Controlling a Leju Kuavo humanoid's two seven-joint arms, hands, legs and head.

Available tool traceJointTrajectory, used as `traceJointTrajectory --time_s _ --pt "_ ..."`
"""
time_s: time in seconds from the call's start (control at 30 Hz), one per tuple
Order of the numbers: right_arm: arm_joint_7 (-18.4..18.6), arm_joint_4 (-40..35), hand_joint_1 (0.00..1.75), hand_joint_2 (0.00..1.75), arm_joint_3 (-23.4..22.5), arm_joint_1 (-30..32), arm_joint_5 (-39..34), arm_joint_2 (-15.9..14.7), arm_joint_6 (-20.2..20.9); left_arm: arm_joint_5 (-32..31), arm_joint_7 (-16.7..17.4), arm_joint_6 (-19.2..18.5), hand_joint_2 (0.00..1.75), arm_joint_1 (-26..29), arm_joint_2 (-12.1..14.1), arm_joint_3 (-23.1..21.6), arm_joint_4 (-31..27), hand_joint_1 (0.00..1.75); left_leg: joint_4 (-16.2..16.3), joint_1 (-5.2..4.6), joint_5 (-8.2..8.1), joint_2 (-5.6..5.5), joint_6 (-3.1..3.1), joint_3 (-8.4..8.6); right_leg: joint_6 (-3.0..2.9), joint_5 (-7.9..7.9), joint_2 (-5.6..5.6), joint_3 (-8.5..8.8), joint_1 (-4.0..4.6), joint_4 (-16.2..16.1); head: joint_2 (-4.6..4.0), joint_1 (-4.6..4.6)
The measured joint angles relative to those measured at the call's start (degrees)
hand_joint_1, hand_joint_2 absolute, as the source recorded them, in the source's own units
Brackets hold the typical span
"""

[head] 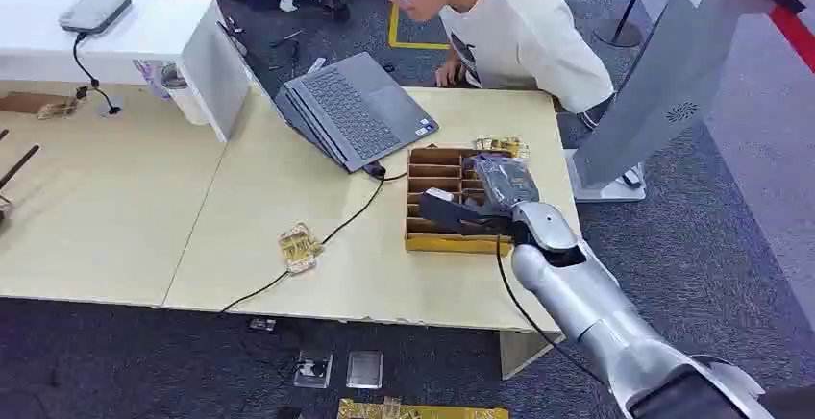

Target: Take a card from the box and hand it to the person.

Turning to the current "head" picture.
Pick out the white table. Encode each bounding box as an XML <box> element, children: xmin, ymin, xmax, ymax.
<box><xmin>0</xmin><ymin>0</ymin><xmax>253</xmax><ymax>143</ymax></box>

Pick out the black stanchion pole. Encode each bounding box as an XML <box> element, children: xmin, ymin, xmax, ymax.
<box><xmin>593</xmin><ymin>0</ymin><xmax>658</xmax><ymax>49</ymax></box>

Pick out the black laptop power cable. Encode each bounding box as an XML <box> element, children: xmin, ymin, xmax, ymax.
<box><xmin>219</xmin><ymin>160</ymin><xmax>408</xmax><ymax>314</ymax></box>

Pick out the gold card sheet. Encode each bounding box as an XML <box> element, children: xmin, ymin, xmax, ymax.
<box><xmin>336</xmin><ymin>397</ymin><xmax>510</xmax><ymax>419</ymax></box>

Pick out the grey laptop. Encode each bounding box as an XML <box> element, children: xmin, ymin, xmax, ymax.
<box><xmin>273</xmin><ymin>51</ymin><xmax>440</xmax><ymax>174</ymax></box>

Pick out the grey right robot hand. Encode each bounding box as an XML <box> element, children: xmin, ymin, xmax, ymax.
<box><xmin>469</xmin><ymin>153</ymin><xmax>542</xmax><ymax>215</ymax></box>

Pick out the wooden card box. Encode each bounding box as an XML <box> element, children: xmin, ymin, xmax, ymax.
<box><xmin>405</xmin><ymin>145</ymin><xmax>516</xmax><ymax>257</ymax></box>

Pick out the clear plastic cup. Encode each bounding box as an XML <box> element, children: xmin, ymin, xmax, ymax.
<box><xmin>159</xmin><ymin>62</ymin><xmax>210</xmax><ymax>127</ymax></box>

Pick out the red barrier band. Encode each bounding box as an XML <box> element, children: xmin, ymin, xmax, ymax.
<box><xmin>768</xmin><ymin>5</ymin><xmax>815</xmax><ymax>76</ymax></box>

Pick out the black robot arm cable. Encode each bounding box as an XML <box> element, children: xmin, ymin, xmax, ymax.
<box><xmin>494</xmin><ymin>235</ymin><xmax>604</xmax><ymax>384</ymax></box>

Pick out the black device cable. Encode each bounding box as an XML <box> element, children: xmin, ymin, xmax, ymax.
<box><xmin>71</xmin><ymin>33</ymin><xmax>123</xmax><ymax>117</ymax></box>

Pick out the yellow floor tape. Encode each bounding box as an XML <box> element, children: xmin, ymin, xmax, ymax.
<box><xmin>387</xmin><ymin>2</ymin><xmax>451</xmax><ymax>52</ymax></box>

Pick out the beige desk leg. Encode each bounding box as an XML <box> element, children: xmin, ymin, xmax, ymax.
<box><xmin>498</xmin><ymin>330</ymin><xmax>565</xmax><ymax>382</ymax></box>

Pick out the brown cardboard piece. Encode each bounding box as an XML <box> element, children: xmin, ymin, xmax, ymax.
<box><xmin>0</xmin><ymin>91</ymin><xmax>71</xmax><ymax>115</ymax></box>

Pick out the grey kiosk stand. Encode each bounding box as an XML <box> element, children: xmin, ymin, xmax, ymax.
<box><xmin>565</xmin><ymin>0</ymin><xmax>806</xmax><ymax>205</ymax></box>

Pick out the dark wooden stick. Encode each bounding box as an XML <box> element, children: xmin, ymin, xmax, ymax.
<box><xmin>0</xmin><ymin>143</ymin><xmax>41</xmax><ymax>191</ymax></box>

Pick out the person's hand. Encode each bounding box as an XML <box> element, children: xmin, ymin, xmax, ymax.
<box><xmin>434</xmin><ymin>59</ymin><xmax>467</xmax><ymax>88</ymax></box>

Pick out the flat grey device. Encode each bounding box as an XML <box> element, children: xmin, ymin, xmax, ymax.
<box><xmin>58</xmin><ymin>0</ymin><xmax>133</xmax><ymax>37</ymax></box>

